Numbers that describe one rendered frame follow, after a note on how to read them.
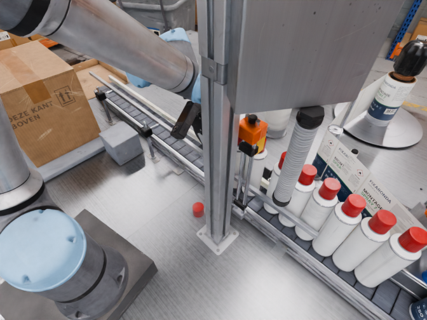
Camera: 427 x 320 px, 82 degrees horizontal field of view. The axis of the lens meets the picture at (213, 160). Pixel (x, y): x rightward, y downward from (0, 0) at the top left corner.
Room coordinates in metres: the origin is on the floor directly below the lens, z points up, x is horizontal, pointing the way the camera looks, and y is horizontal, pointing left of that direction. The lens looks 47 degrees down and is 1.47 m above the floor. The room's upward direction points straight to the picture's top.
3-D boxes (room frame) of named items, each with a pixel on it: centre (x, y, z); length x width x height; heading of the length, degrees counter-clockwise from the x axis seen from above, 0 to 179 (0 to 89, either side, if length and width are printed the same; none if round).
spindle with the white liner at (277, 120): (0.71, -0.22, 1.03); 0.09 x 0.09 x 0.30
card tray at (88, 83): (1.15, 0.63, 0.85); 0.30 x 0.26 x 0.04; 46
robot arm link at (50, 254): (0.17, 0.28, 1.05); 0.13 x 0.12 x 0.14; 53
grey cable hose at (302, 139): (0.27, -0.13, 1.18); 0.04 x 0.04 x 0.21
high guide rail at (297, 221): (0.63, 0.15, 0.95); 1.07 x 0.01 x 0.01; 46
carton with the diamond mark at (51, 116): (0.74, 0.61, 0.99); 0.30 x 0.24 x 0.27; 45
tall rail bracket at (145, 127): (0.63, 0.20, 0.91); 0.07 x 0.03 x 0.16; 136
